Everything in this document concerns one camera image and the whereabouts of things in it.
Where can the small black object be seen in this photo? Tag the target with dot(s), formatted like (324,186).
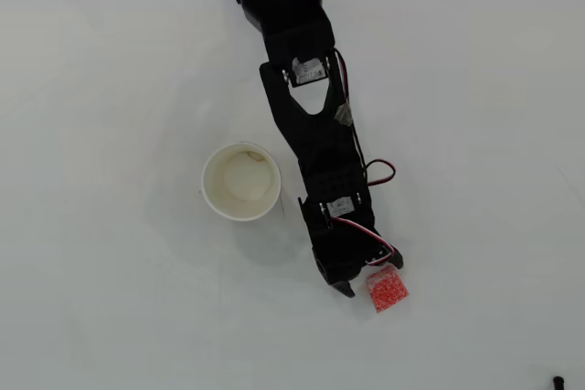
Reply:
(558,382)

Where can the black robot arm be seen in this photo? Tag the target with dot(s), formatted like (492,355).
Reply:
(315,143)

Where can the red cube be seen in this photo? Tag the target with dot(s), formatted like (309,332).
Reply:
(387,289)

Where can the white paper cup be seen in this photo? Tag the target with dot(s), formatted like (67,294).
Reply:
(241,182)

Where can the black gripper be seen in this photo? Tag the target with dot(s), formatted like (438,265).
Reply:
(340,267)

